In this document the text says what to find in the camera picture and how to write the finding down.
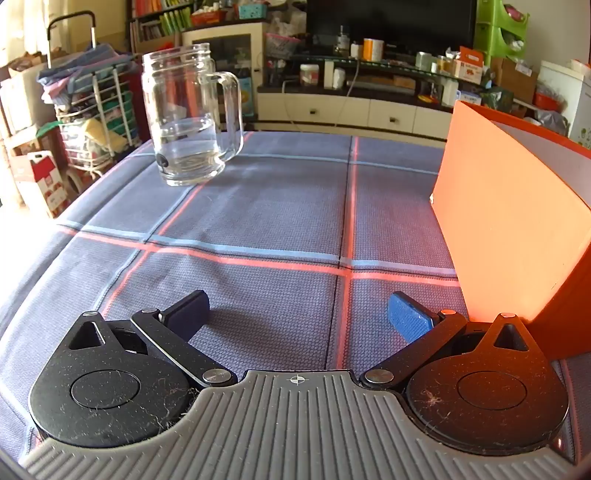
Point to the orange cardboard box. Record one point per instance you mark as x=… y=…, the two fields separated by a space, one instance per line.
x=508 y=207

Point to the green plastic drawers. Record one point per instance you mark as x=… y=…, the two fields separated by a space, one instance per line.
x=501 y=27

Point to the orange and white canister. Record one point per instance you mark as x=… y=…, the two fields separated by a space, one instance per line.
x=373 y=50

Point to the brown cardboard box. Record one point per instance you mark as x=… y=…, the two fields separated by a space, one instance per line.
x=512 y=81

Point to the black television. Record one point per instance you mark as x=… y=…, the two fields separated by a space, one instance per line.
x=392 y=18

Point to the white fridge with green print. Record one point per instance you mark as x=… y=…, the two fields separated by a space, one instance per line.
x=565 y=92

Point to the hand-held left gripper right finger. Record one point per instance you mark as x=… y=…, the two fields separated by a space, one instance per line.
x=411 y=319

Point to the white television stand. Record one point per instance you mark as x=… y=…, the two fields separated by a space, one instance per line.
x=323 y=108

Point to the bookshelf with books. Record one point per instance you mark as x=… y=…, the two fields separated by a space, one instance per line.
x=157 y=23

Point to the pink basket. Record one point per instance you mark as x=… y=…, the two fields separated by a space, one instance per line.
x=281 y=46

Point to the orange and white carton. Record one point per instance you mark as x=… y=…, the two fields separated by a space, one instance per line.
x=470 y=64

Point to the colourful picture box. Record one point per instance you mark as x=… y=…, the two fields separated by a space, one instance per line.
x=248 y=97

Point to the red basket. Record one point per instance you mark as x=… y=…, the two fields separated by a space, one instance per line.
x=208 y=18

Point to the cardboard box with red print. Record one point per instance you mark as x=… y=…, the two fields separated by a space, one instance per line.
x=41 y=184

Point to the glass jar mug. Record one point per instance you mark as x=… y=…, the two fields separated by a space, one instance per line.
x=184 y=115

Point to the white glass-door cabinet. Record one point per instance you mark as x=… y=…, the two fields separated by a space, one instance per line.
x=231 y=50

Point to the teal basket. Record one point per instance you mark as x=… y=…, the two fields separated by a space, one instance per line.
x=253 y=10

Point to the blue plaid tablecloth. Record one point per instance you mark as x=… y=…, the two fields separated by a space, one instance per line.
x=277 y=221

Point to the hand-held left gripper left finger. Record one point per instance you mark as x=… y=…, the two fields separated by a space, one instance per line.
x=187 y=314

